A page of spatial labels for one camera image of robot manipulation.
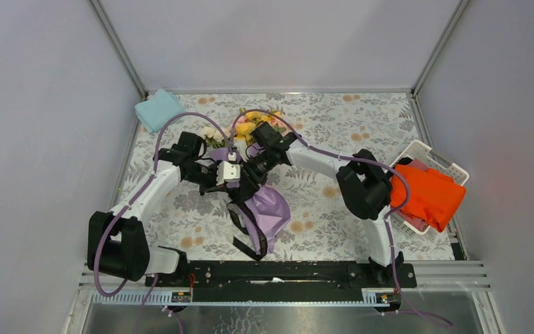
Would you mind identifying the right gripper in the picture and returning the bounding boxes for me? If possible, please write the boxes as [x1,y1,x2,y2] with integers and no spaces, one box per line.
[238,149,275,201]

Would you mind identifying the white fake flower stem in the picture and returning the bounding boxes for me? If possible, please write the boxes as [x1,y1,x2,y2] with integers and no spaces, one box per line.
[200,127,226,148]

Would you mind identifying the yellow fake flower stem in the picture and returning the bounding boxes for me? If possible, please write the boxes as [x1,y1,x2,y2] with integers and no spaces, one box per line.
[233,109,288,145]

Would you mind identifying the pink purple wrapping paper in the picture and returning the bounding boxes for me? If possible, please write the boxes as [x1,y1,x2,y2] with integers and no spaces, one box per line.
[209,143,292,256]

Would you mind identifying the black ribbon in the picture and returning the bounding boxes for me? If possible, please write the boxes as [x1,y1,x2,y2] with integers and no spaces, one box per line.
[200,177,270,262]

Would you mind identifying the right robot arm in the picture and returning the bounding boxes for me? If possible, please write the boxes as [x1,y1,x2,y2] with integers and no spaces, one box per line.
[239,124,399,287]

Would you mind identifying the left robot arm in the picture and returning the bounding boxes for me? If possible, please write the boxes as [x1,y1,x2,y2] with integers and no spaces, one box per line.
[87,132,217,286]

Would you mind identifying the floral tablecloth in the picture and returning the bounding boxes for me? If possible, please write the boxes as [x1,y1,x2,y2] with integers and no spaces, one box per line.
[103,92,457,262]

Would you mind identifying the light blue folded towel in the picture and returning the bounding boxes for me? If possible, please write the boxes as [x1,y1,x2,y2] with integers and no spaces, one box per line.
[135,90,184,134]

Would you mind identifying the white plastic basket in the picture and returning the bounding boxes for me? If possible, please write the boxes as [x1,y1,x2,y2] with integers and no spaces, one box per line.
[391,139,469,238]

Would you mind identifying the orange cloth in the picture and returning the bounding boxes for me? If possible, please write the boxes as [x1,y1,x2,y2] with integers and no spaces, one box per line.
[391,162,467,232]

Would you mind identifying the pink cloth in basket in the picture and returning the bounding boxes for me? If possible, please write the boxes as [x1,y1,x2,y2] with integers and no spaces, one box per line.
[394,157,432,231]

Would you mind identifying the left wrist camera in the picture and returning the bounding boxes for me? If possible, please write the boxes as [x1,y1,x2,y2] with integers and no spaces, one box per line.
[216,161,241,186]

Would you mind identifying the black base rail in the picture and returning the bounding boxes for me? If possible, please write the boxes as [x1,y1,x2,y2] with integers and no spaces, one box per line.
[145,260,417,303]

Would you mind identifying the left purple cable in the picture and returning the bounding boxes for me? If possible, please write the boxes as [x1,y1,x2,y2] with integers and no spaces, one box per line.
[92,111,238,334]

